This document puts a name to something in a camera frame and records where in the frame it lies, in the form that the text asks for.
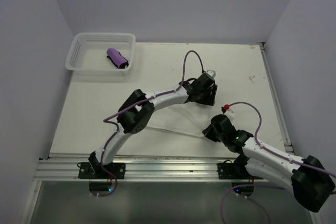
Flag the purple and black towel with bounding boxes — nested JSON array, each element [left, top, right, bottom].
[[107, 48, 129, 69]]

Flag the aluminium mounting rail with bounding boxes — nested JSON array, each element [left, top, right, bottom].
[[34, 157, 310, 183]]

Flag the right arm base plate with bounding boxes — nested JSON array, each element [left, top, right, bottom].
[[216, 160, 261, 180]]

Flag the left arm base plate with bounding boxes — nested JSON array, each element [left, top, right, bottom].
[[77, 162, 126, 179]]

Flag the white plastic basket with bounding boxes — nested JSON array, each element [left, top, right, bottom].
[[65, 33, 136, 76]]

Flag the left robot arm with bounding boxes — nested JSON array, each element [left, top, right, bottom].
[[88, 71, 217, 178]]

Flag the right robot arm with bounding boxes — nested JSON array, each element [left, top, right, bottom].
[[203, 114, 335, 212]]

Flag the white towel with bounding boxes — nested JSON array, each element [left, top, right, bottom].
[[147, 103, 223, 137]]

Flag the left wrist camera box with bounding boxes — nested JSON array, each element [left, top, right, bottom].
[[205, 70, 216, 79]]

